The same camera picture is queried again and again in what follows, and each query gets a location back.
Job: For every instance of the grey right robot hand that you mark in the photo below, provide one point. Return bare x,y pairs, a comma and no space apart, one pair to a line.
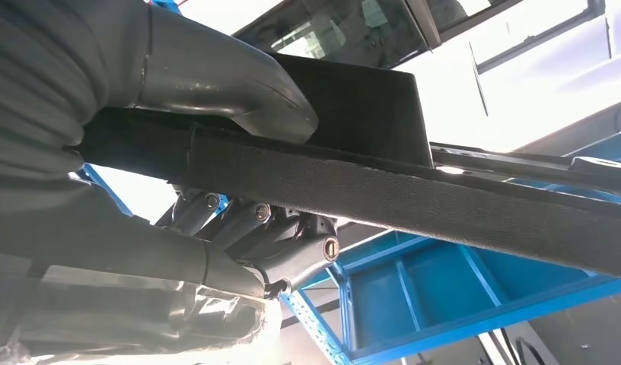
214,75

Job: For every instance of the blue metal shelf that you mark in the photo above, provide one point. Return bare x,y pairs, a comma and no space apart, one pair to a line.
441,297

